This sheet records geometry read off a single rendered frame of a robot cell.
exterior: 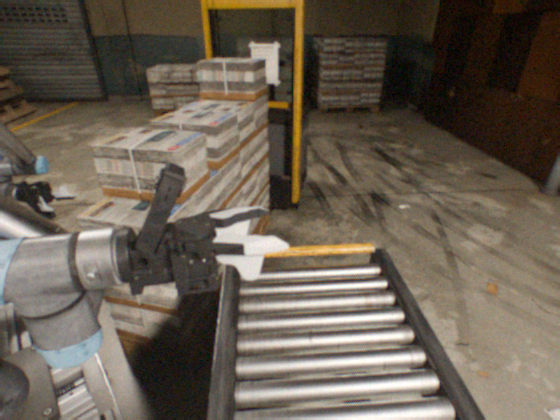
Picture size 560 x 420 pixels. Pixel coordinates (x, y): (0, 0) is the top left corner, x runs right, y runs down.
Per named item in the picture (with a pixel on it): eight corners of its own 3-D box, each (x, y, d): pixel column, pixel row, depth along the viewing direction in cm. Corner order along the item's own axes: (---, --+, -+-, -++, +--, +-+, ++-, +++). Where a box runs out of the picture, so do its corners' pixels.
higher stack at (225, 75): (214, 235, 267) (194, 60, 204) (228, 217, 292) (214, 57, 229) (260, 242, 259) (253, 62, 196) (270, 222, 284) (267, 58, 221)
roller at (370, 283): (237, 292, 103) (236, 279, 101) (384, 284, 106) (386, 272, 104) (236, 303, 99) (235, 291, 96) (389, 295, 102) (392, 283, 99)
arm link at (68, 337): (114, 309, 55) (97, 257, 50) (100, 368, 46) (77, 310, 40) (62, 318, 53) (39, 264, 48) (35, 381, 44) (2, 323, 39)
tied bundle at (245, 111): (182, 147, 201) (176, 108, 190) (203, 134, 226) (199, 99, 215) (240, 152, 193) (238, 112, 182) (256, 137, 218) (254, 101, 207)
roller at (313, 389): (231, 391, 75) (229, 377, 72) (431, 377, 78) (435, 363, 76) (230, 413, 71) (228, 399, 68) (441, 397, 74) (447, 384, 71)
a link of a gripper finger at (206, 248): (252, 244, 43) (191, 239, 45) (251, 232, 42) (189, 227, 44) (241, 263, 39) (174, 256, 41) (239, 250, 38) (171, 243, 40)
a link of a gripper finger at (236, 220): (259, 232, 56) (210, 251, 50) (257, 199, 53) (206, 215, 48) (270, 239, 53) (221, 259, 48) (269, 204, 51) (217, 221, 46)
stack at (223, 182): (122, 356, 169) (71, 216, 128) (215, 235, 267) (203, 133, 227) (191, 373, 161) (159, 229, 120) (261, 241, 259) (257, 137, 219)
